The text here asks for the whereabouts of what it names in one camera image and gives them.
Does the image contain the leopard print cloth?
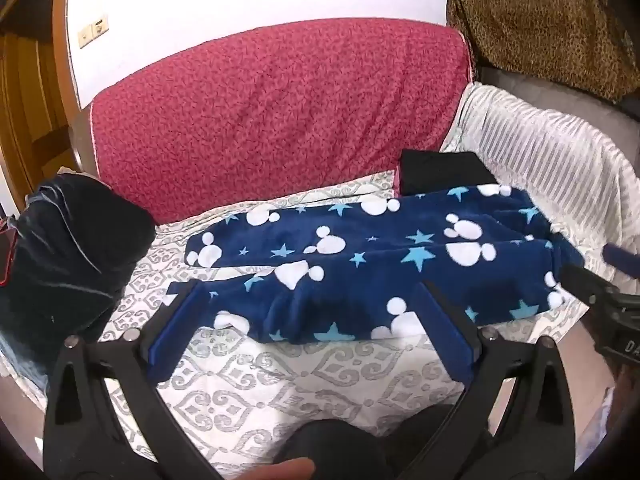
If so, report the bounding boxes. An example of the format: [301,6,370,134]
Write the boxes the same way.
[446,0,640,103]

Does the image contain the wall switch plate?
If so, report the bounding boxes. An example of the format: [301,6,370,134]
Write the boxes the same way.
[77,12,110,50]

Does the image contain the red sofa back cover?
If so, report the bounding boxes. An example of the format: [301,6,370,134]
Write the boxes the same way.
[90,22,473,226]

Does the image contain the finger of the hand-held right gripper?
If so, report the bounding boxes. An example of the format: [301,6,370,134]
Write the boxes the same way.
[602,243,640,279]
[560,262,621,306]

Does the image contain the blue star print fleece pants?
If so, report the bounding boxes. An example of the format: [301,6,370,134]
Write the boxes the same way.
[162,182,588,346]

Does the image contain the dark item with red trim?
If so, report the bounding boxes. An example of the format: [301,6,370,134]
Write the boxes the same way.
[0,215,21,288]

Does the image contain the white grey patterned sheet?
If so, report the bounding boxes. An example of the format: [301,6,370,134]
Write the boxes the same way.
[97,167,591,480]

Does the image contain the person's dark clothed leg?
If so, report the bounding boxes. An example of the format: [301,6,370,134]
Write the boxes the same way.
[270,402,496,480]

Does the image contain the black folded cloth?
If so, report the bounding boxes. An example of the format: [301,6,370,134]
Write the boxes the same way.
[397,149,501,197]

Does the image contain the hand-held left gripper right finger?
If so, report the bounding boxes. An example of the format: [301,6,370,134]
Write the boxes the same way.
[395,280,576,480]

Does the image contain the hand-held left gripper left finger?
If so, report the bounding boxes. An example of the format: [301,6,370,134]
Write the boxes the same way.
[42,279,223,480]

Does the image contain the white striped blanket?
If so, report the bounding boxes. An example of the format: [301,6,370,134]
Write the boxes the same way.
[440,82,640,286]

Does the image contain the dark velvet armrest cover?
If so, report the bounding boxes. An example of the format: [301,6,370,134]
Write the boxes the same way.
[0,172,157,361]

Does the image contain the person's left hand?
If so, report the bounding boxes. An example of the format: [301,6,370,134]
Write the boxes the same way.
[247,461,317,480]

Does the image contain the wooden door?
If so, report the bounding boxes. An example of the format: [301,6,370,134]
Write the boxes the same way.
[0,0,83,201]

